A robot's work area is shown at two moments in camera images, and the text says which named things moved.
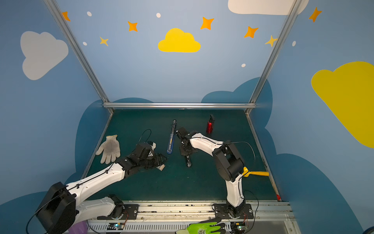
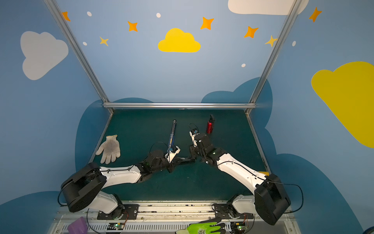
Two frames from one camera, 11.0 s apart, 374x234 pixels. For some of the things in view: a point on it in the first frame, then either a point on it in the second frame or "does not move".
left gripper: x=155 y=160 to x=177 y=161
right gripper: x=185 y=150 to x=192 y=149
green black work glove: x=210 y=226 does not move
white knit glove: x=110 y=149 does not move
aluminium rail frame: x=251 y=106 does not move
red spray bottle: x=210 y=124 does not move
